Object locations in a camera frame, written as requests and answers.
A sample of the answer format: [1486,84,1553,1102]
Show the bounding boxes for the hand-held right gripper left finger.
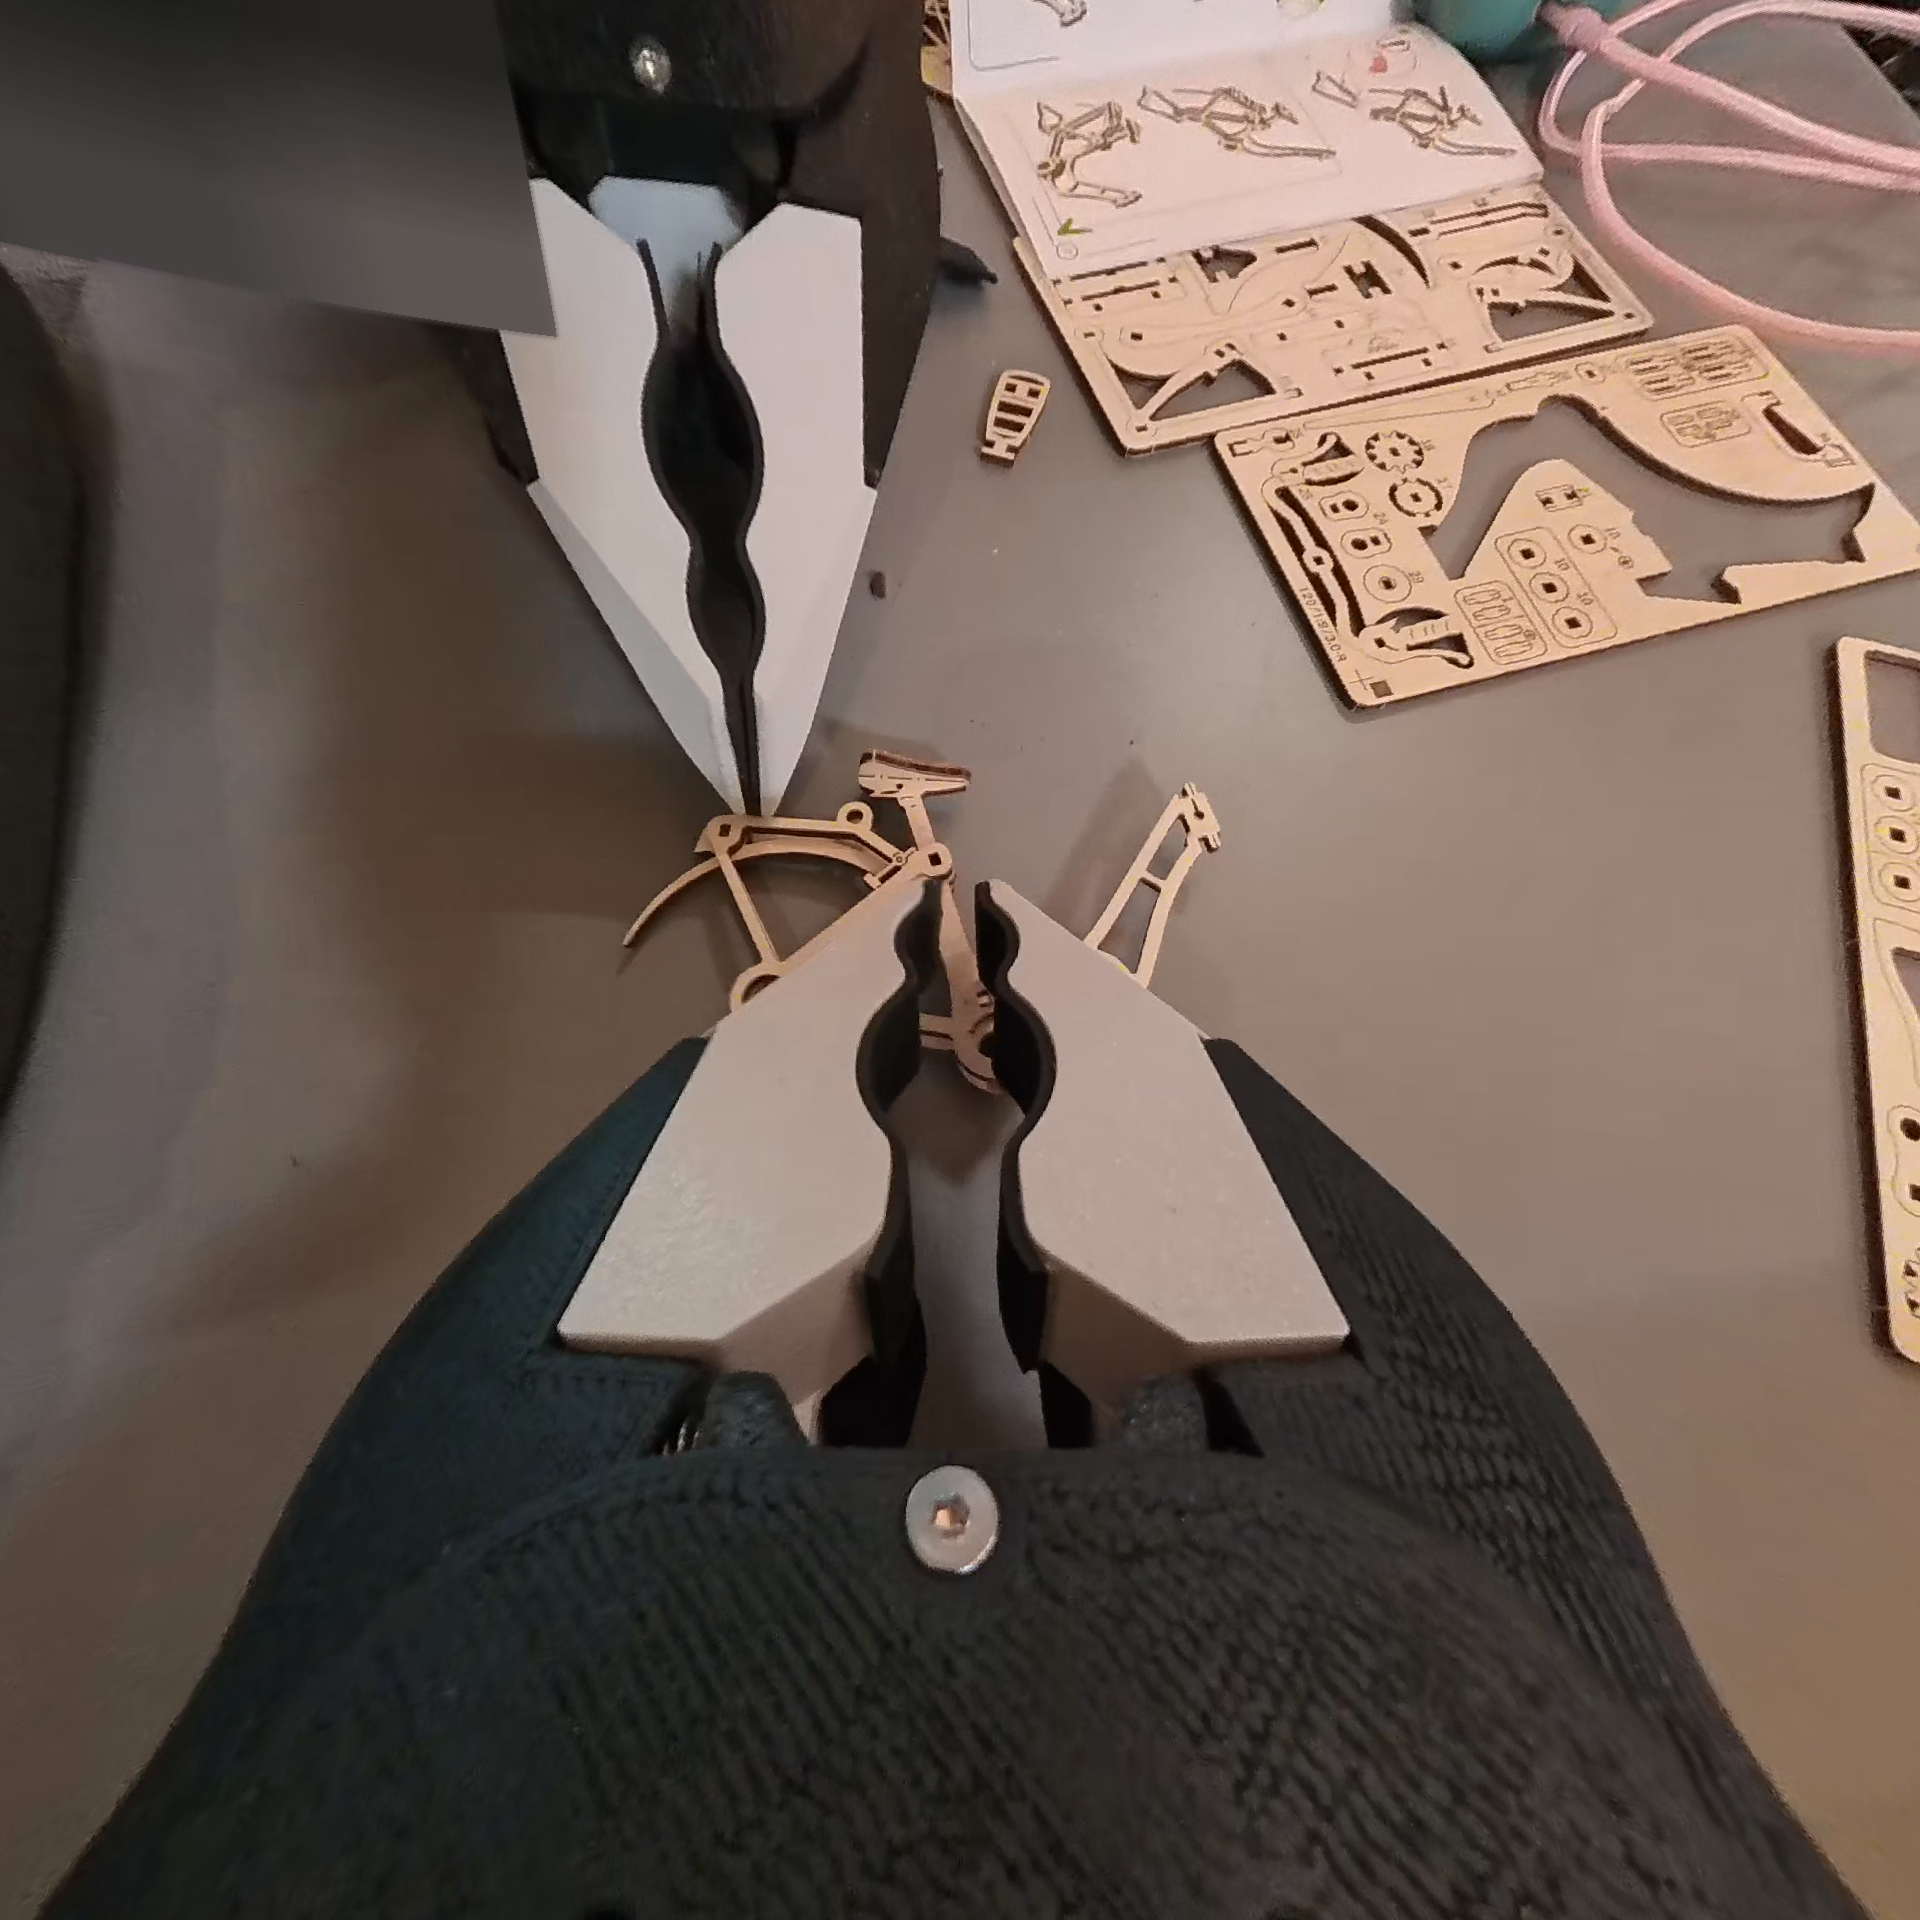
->
[560,883,943,1445]

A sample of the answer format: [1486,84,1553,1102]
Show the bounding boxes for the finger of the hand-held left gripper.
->
[497,174,755,809]
[705,201,891,800]

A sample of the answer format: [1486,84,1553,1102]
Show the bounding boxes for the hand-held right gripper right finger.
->
[972,883,1353,1445]

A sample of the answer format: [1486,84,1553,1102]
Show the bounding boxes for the wooden bicycle model frame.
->
[619,746,1001,1090]

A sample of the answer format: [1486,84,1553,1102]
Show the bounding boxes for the wooden lattice fork part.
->
[1076,779,1223,994]

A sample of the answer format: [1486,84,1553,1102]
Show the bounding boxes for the wooden parts sheet curved cutouts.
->
[1011,186,1656,456]

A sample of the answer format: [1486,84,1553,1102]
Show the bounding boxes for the narrow wooden parts sheet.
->
[1836,633,1920,1364]

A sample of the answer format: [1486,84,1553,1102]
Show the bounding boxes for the wide wooden parts sheet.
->
[1213,325,1920,710]

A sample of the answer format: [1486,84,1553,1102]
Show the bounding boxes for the small oval wooden part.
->
[972,364,1062,467]

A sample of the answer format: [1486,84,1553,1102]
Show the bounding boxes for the instruction booklet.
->
[950,0,1546,285]

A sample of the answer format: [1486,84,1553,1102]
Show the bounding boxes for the teal object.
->
[1409,0,1551,61]

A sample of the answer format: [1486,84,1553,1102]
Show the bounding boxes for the pink cable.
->
[1535,0,1920,358]

